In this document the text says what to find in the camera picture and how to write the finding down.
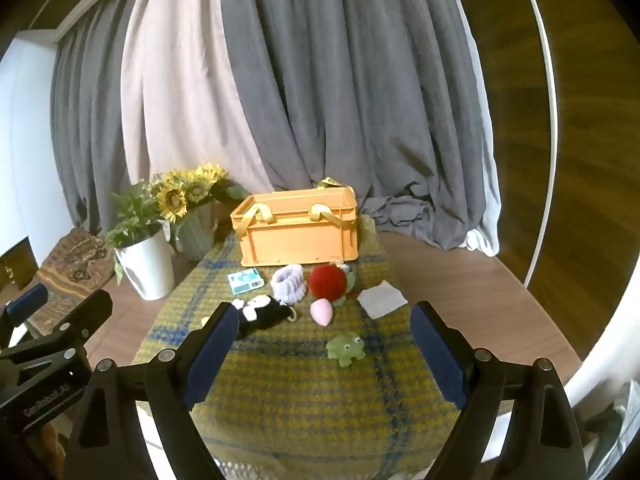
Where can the sunflower bouquet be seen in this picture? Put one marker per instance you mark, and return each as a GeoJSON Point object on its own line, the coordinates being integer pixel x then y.
{"type": "Point", "coordinates": [175, 195]}

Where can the green frog toy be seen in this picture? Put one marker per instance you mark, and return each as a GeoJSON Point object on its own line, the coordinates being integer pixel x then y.
{"type": "Point", "coordinates": [345, 349]}

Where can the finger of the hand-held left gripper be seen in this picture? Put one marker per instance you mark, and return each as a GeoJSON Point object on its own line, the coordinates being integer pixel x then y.
{"type": "Point", "coordinates": [87, 310]}
{"type": "Point", "coordinates": [25, 304]}

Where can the beige curtain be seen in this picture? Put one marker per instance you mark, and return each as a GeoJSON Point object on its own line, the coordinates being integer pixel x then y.
{"type": "Point", "coordinates": [185, 85]}

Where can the pink makeup sponge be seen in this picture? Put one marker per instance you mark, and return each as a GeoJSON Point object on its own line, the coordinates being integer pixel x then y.
{"type": "Point", "coordinates": [321, 311]}

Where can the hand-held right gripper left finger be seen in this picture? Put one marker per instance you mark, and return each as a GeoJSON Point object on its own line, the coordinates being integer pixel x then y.
{"type": "Point", "coordinates": [212, 355]}

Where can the small pastel toy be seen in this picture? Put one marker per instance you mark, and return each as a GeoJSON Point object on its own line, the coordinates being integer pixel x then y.
{"type": "Point", "coordinates": [342, 266]}

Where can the blue and white tissue pack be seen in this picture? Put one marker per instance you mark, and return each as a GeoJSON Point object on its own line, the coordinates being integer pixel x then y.
{"type": "Point", "coordinates": [245, 281]}

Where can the yellow and blue plaid blanket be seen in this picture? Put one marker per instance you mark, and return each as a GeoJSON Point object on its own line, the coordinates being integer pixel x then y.
{"type": "Point", "coordinates": [300, 400]}

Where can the red fluffy plush toy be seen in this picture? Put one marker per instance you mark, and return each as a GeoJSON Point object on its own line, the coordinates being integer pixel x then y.
{"type": "Point", "coordinates": [327, 282]}

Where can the green leafy plant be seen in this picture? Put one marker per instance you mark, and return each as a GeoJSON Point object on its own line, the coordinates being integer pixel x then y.
{"type": "Point", "coordinates": [132, 215]}

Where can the grey curtain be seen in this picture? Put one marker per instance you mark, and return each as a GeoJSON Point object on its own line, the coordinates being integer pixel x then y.
{"type": "Point", "coordinates": [360, 85]}
{"type": "Point", "coordinates": [85, 135]}

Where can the white square cloth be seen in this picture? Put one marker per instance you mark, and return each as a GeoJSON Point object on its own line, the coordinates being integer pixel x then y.
{"type": "Point", "coordinates": [382, 300]}

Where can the white ribbed plant pot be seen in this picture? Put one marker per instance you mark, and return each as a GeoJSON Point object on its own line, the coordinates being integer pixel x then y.
{"type": "Point", "coordinates": [147, 267]}

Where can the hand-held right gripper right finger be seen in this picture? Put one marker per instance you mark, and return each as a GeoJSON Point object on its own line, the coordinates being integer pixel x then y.
{"type": "Point", "coordinates": [440, 355]}

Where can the grey-green ribbed flower pot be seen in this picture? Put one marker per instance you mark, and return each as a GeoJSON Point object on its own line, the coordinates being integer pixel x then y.
{"type": "Point", "coordinates": [195, 235]}

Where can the white curved rail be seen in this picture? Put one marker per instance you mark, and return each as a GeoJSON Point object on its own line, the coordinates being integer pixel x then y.
{"type": "Point", "coordinates": [550, 110]}

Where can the white sheer curtain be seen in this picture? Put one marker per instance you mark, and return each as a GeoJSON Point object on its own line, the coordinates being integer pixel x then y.
{"type": "Point", "coordinates": [486, 230]}

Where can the black and white plush toy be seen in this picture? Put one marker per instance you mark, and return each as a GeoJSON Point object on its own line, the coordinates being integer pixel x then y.
{"type": "Point", "coordinates": [265, 312]}

